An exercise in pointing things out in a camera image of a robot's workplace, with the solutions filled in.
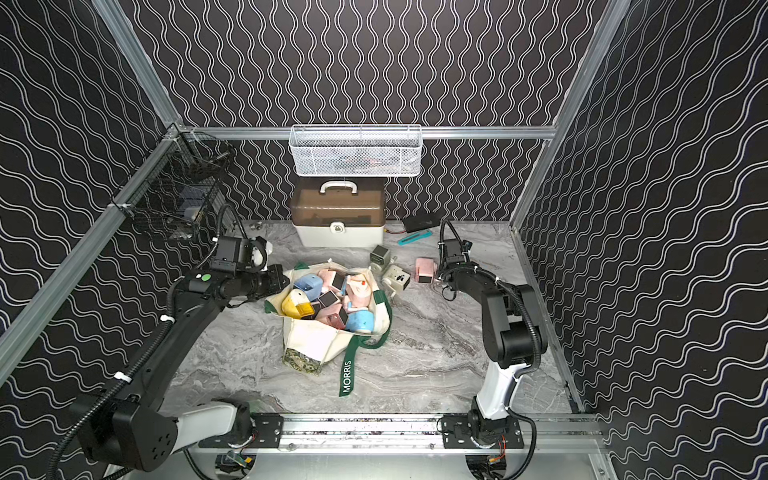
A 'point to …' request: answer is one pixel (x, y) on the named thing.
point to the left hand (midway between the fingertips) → (287, 275)
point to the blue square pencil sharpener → (360, 320)
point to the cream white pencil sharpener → (395, 278)
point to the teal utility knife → (415, 237)
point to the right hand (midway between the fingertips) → (453, 273)
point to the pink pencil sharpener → (425, 270)
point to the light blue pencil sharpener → (311, 284)
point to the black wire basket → (174, 192)
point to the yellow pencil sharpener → (297, 304)
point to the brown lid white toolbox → (344, 212)
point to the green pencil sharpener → (379, 258)
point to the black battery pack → (415, 223)
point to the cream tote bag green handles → (308, 342)
